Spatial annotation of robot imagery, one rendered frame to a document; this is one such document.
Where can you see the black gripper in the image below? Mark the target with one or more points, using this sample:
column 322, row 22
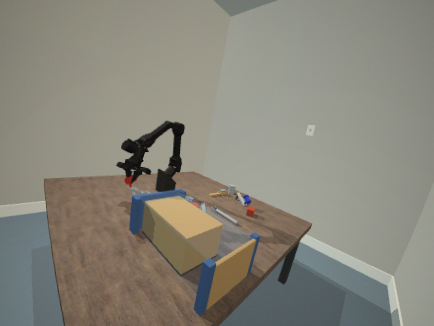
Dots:
column 138, row 170

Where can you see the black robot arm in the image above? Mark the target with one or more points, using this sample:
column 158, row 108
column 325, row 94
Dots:
column 139, row 146

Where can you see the grey cylinder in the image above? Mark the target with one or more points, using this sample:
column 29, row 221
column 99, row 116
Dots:
column 231, row 189

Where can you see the clear-panelled rack with blue posts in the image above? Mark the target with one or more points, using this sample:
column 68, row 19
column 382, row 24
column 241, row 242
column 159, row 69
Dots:
column 206, row 253

